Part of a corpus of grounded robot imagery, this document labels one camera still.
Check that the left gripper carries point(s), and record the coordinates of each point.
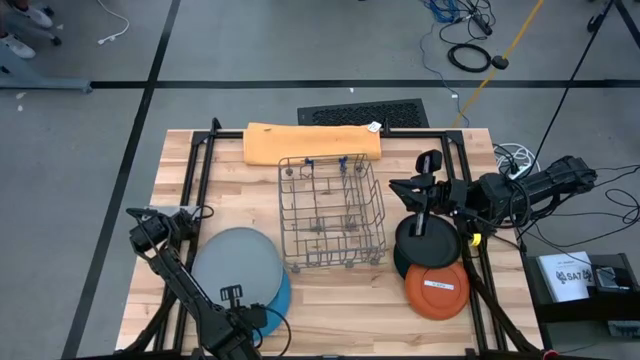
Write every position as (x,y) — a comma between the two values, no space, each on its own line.
(252,315)

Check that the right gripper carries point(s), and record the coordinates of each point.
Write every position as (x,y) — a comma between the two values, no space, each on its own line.
(450,195)

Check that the large blue plate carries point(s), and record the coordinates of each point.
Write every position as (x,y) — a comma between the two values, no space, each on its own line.
(280,305)

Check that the large grey plate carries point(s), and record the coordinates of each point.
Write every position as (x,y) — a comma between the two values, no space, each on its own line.
(235,265)

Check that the black plate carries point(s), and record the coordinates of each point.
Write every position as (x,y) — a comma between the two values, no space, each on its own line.
(435,245)

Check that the dark green plate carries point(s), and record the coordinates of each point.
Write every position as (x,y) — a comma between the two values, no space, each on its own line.
(400,265)

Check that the orange plate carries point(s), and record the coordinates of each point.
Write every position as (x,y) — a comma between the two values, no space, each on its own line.
(435,300)

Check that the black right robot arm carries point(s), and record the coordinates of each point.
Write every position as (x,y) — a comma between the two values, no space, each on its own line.
(550,182)

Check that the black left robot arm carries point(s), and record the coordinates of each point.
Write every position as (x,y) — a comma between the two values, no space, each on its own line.
(175,270)

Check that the black floor vent grate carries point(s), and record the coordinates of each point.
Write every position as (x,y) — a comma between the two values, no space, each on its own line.
(360,114)

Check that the yellow-orange folded towel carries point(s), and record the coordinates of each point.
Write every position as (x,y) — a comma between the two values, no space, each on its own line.
(310,142)

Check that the black round puck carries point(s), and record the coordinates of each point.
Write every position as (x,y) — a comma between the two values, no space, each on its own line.
(500,62)

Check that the black power strip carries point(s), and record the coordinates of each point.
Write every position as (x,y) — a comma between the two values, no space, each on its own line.
(482,25)

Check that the black side cart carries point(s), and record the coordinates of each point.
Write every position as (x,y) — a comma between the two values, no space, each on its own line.
(575,312)

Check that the small black device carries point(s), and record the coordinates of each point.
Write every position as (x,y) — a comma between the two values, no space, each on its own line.
(612,279)

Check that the desk with grey legs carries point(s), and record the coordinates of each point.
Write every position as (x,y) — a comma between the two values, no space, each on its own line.
(45,85)

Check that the black office chair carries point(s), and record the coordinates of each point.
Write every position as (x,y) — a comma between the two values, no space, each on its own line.
(56,41)

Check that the person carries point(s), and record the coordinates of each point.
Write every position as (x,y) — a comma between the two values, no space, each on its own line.
(20,47)

